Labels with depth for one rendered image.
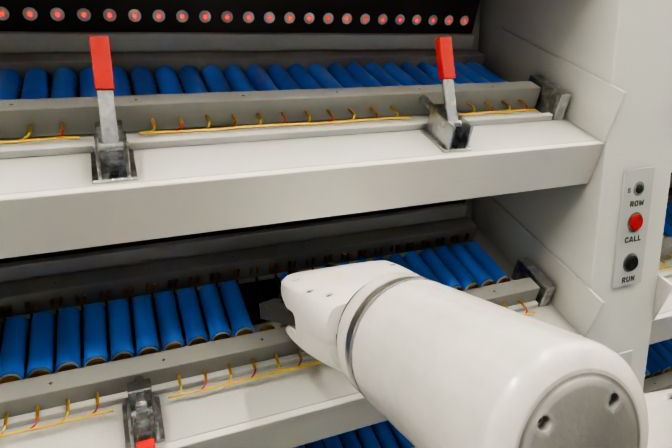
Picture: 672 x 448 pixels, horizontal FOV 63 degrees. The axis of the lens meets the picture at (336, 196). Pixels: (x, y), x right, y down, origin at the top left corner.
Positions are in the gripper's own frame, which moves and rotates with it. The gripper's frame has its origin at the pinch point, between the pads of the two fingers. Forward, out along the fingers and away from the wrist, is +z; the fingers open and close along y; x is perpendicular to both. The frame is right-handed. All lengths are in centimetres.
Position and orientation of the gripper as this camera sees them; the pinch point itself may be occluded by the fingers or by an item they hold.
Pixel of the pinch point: (317, 285)
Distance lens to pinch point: 51.1
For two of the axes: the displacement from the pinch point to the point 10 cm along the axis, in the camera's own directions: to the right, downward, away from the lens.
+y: -9.3, 1.0, -3.5
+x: 0.7, 9.9, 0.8
